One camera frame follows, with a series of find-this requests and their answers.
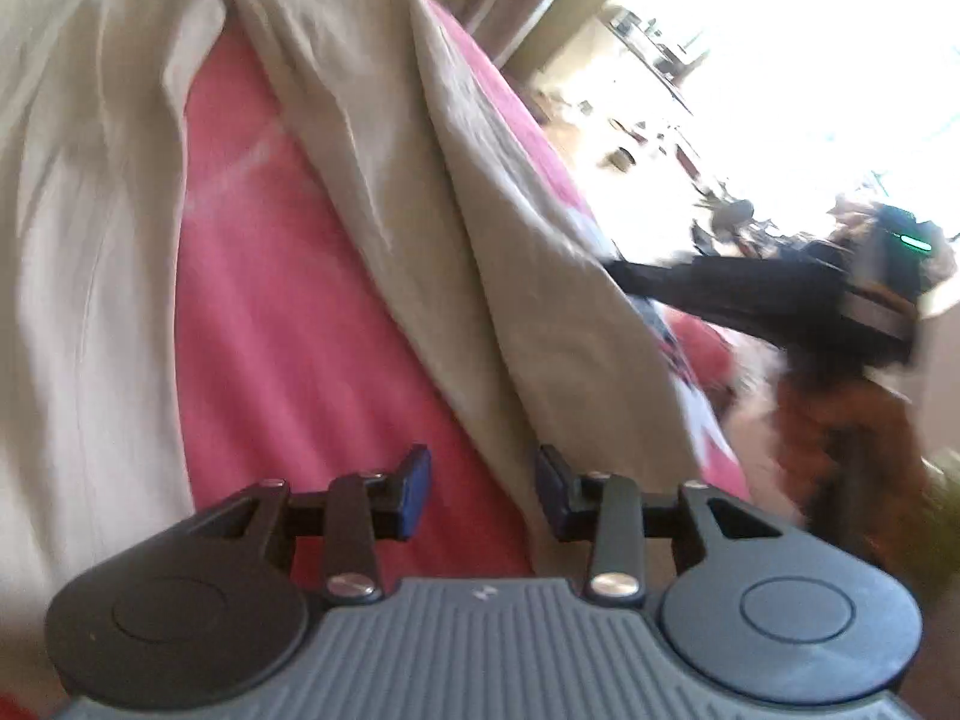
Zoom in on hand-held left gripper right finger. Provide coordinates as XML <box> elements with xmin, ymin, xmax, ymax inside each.
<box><xmin>534</xmin><ymin>444</ymin><xmax>785</xmax><ymax>605</ymax></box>

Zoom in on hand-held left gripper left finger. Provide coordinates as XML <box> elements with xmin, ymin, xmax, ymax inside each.
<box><xmin>184</xmin><ymin>445</ymin><xmax>432</xmax><ymax>605</ymax></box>

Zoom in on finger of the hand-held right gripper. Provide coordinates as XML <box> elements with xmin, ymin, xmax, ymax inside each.
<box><xmin>606</xmin><ymin>255</ymin><xmax>848</xmax><ymax>350</ymax></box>

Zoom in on beige pants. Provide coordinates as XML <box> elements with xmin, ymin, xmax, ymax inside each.
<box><xmin>0</xmin><ymin>0</ymin><xmax>706</xmax><ymax>691</ymax></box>

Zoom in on person's right hand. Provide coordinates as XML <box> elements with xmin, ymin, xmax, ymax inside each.
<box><xmin>776</xmin><ymin>367</ymin><xmax>927</xmax><ymax>593</ymax></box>

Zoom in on pink floral blanket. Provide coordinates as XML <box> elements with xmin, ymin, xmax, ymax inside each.
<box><xmin>172</xmin><ymin>0</ymin><xmax>755</xmax><ymax>586</ymax></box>

